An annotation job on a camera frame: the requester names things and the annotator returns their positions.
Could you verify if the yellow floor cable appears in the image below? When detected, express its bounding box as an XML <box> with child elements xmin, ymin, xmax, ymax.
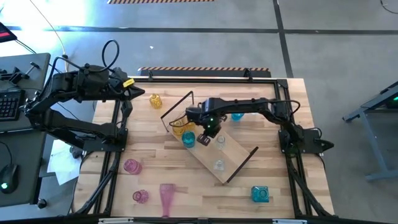
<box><xmin>29</xmin><ymin>0</ymin><xmax>68</xmax><ymax>73</ymax></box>

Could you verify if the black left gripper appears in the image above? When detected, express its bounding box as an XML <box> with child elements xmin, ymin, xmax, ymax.
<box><xmin>107</xmin><ymin>67</ymin><xmax>146</xmax><ymax>101</ymax></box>

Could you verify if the pink scalloped glass vase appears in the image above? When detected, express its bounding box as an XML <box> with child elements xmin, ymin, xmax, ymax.
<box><xmin>132</xmin><ymin>189</ymin><xmax>150</xmax><ymax>205</ymax></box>

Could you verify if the teal square glass vase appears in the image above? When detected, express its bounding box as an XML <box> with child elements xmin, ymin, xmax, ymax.
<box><xmin>251</xmin><ymin>185</ymin><xmax>270</xmax><ymax>203</ymax></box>

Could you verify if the black hazard-striped floor mat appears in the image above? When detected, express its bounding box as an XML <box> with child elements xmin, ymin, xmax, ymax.
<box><xmin>137</xmin><ymin>66</ymin><xmax>272</xmax><ymax>78</ymax></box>

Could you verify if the silver metal bracket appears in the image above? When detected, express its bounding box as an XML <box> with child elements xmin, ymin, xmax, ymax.
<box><xmin>98</xmin><ymin>217</ymin><xmax>134</xmax><ymax>224</ymax></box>
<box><xmin>272</xmin><ymin>218</ymin><xmax>308</xmax><ymax>224</ymax></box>

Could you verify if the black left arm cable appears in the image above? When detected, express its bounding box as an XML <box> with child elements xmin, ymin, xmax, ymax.
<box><xmin>48</xmin><ymin>39</ymin><xmax>121</xmax><ymax>82</ymax></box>

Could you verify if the black desk clamp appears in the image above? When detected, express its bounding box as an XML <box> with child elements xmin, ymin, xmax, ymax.
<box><xmin>0</xmin><ymin>62</ymin><xmax>41</xmax><ymax>84</ymax></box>

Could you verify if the black laptop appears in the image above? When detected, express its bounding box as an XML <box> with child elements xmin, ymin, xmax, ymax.
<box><xmin>0</xmin><ymin>22</ymin><xmax>18</xmax><ymax>44</ymax></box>

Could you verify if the black support beam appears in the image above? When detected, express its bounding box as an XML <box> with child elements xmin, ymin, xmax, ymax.
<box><xmin>34</xmin><ymin>123</ymin><xmax>85</xmax><ymax>149</ymax></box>

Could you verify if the pink cylindrical glass vase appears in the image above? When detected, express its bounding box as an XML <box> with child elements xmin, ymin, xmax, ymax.
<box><xmin>123</xmin><ymin>158</ymin><xmax>143</xmax><ymax>175</ymax></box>

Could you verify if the dark grey desk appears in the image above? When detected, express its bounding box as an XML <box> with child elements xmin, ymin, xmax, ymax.
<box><xmin>0</xmin><ymin>128</ymin><xmax>47</xmax><ymax>207</ymax></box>

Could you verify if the black computer mouse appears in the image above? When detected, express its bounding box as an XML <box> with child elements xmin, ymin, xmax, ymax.
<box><xmin>0</xmin><ymin>163</ymin><xmax>19</xmax><ymax>195</ymax></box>

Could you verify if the black keyboard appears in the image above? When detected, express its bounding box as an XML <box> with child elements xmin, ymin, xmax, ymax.
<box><xmin>0</xmin><ymin>89</ymin><xmax>26</xmax><ymax>122</ymax></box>

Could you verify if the grey metal side table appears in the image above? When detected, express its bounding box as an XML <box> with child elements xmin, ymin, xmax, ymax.
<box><xmin>343</xmin><ymin>81</ymin><xmax>398</xmax><ymax>183</ymax></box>

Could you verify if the white paper sheet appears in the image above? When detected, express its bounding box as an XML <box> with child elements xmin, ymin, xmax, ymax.
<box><xmin>46</xmin><ymin>139</ymin><xmax>82</xmax><ymax>186</ymax></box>

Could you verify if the yellow barrel glass vase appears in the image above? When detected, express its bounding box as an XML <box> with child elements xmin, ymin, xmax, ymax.
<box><xmin>149</xmin><ymin>93</ymin><xmax>163</xmax><ymax>110</ymax></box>

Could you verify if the yellow ribbed glass vase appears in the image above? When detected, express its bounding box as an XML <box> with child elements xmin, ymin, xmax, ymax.
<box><xmin>172</xmin><ymin>119</ymin><xmax>186</xmax><ymax>136</ymax></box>

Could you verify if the clear square diamond-cut vase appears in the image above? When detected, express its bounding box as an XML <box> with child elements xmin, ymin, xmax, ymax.
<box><xmin>212</xmin><ymin>159</ymin><xmax>226</xmax><ymax>172</ymax></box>

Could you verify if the teal diamond-pattern glass vase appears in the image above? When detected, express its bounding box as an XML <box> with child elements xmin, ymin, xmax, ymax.
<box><xmin>181</xmin><ymin>130</ymin><xmax>197</xmax><ymax>149</ymax></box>

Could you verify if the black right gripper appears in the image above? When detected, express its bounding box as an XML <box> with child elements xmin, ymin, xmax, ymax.
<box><xmin>185</xmin><ymin>106</ymin><xmax>223</xmax><ymax>146</ymax></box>

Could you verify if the tall pink glass vase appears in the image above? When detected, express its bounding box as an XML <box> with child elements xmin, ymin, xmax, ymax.
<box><xmin>159</xmin><ymin>182</ymin><xmax>177</xmax><ymax>218</ymax></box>

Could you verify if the wooden shelf with black legs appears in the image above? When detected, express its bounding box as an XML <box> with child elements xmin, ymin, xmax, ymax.
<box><xmin>160</xmin><ymin>90</ymin><xmax>259</xmax><ymax>184</ymax></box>

